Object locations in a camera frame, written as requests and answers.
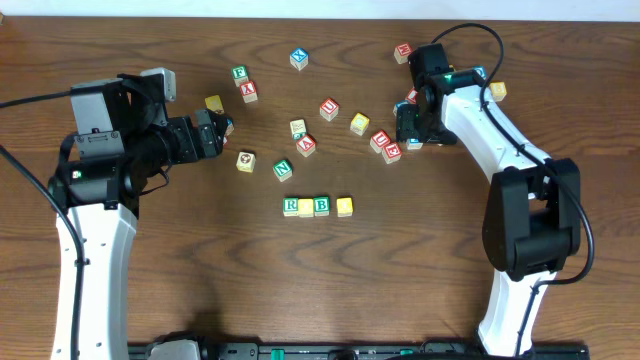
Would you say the blue T block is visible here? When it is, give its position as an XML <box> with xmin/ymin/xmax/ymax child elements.
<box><xmin>406</xmin><ymin>138</ymin><xmax>423</xmax><ymax>150</ymax></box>

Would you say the green R block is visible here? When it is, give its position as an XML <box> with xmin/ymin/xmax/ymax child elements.
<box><xmin>282</xmin><ymin>197</ymin><xmax>299</xmax><ymax>217</ymax></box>

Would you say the yellow o block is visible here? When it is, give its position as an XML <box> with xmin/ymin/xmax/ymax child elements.
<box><xmin>336</xmin><ymin>197</ymin><xmax>354</xmax><ymax>217</ymax></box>
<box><xmin>297</xmin><ymin>198</ymin><xmax>315</xmax><ymax>218</ymax></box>
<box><xmin>350</xmin><ymin>112</ymin><xmax>370</xmax><ymax>136</ymax></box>

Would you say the green B block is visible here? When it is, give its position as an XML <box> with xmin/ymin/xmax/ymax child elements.
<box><xmin>313</xmin><ymin>196</ymin><xmax>331</xmax><ymax>217</ymax></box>

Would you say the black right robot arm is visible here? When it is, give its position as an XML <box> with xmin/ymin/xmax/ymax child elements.
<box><xmin>396</xmin><ymin>44</ymin><xmax>581</xmax><ymax>357</ymax></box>

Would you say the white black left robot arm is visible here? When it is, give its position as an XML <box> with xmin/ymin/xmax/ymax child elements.
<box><xmin>48</xmin><ymin>68</ymin><xmax>230</xmax><ymax>359</ymax></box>

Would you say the blue P block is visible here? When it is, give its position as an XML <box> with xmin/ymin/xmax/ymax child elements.
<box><xmin>225</xmin><ymin>118</ymin><xmax>234</xmax><ymax>136</ymax></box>

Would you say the yellow block far left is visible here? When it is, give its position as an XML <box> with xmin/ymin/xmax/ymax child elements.
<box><xmin>205</xmin><ymin>95</ymin><xmax>225</xmax><ymax>114</ymax></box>

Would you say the blue L block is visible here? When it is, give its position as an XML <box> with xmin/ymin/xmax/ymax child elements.
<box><xmin>393</xmin><ymin>100</ymin><xmax>409</xmax><ymax>116</ymax></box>

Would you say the red I block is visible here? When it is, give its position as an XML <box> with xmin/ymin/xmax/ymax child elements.
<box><xmin>405</xmin><ymin>88</ymin><xmax>418</xmax><ymax>104</ymax></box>

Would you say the red E block lower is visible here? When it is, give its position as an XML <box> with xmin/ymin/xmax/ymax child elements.
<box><xmin>382</xmin><ymin>142</ymin><xmax>402</xmax><ymax>164</ymax></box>

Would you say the red e block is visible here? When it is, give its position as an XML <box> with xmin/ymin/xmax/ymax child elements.
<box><xmin>382</xmin><ymin>142</ymin><xmax>402</xmax><ymax>164</ymax></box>
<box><xmin>394</xmin><ymin>42</ymin><xmax>413</xmax><ymax>64</ymax></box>

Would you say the red U block lower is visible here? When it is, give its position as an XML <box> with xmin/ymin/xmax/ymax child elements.
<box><xmin>370</xmin><ymin>130</ymin><xmax>391</xmax><ymax>153</ymax></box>

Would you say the red u block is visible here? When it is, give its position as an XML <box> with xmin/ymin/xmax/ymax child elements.
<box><xmin>319</xmin><ymin>98</ymin><xmax>339</xmax><ymax>122</ymax></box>
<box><xmin>370</xmin><ymin>130</ymin><xmax>391</xmax><ymax>153</ymax></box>

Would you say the wooden block flower picture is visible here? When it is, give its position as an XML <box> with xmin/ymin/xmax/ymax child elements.
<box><xmin>236</xmin><ymin>152</ymin><xmax>256</xmax><ymax>173</ymax></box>

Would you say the green F block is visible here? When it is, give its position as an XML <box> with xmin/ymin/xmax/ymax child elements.
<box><xmin>231</xmin><ymin>65</ymin><xmax>249</xmax><ymax>87</ymax></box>

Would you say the red E block top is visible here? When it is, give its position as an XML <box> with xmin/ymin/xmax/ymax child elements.
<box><xmin>394</xmin><ymin>42</ymin><xmax>413</xmax><ymax>64</ymax></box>

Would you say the blue D block upper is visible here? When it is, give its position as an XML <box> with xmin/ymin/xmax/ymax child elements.
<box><xmin>473</xmin><ymin>66</ymin><xmax>487</xmax><ymax>79</ymax></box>

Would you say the yellow 8 block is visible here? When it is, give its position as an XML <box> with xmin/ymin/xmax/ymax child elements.
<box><xmin>489</xmin><ymin>82</ymin><xmax>507</xmax><ymax>102</ymax></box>

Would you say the green N block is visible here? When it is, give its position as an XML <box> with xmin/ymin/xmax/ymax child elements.
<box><xmin>273</xmin><ymin>159</ymin><xmax>293</xmax><ymax>182</ymax></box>

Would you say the wooden block green edge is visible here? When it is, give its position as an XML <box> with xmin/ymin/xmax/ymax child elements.
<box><xmin>289</xmin><ymin>119</ymin><xmax>307</xmax><ymax>141</ymax></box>

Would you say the red U block upper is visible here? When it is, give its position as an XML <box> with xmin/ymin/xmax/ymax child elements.
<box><xmin>319</xmin><ymin>98</ymin><xmax>339</xmax><ymax>122</ymax></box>

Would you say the red A block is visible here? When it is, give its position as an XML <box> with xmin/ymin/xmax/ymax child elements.
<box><xmin>296</xmin><ymin>134</ymin><xmax>317</xmax><ymax>157</ymax></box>

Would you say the blue X block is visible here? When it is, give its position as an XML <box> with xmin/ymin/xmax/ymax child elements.
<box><xmin>289</xmin><ymin>48</ymin><xmax>309</xmax><ymax>71</ymax></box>

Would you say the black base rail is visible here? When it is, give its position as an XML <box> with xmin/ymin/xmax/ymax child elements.
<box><xmin>127</xmin><ymin>341</ymin><xmax>591</xmax><ymax>360</ymax></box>

